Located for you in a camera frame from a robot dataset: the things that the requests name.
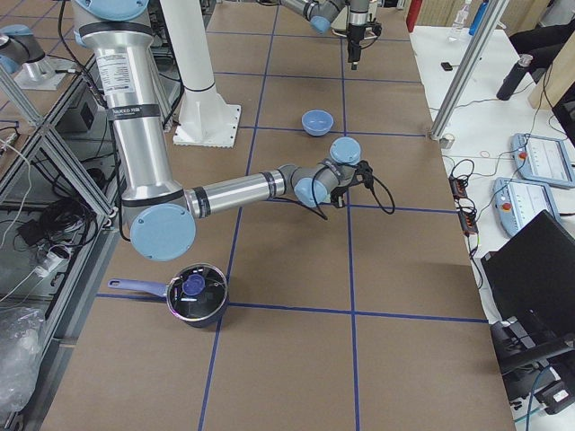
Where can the black laptop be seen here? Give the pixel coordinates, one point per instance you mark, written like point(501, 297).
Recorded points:
point(531, 277)

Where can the crumpled clear plastic bag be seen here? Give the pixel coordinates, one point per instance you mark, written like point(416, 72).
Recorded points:
point(21, 352)

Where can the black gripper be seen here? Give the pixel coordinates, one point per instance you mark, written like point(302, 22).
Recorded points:
point(354, 37)
point(340, 196)

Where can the orange black power strip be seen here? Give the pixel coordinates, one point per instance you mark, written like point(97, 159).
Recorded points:
point(465, 207)

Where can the black water bottle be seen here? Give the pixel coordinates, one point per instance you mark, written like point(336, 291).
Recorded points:
point(514, 77)

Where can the aluminium frame post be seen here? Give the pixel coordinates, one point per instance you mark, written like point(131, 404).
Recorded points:
point(479, 41)

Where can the blue bowl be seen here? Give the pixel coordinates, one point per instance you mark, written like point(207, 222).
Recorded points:
point(317, 122)

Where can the dark blue saucepan with lid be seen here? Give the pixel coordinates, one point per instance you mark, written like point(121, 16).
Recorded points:
point(197, 295)

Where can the far blue teach pendant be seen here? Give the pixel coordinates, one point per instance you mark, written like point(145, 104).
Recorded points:
point(543, 159)

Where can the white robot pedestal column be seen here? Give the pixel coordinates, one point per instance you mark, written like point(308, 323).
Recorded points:
point(205, 118)

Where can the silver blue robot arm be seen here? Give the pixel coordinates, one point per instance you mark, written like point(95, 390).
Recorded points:
point(160, 213)
point(321, 14)

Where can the near blue teach pendant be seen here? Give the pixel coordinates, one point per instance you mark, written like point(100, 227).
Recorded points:
point(517, 202)

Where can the blue teach pendant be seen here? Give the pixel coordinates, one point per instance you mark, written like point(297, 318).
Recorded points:
point(517, 202)
point(543, 159)

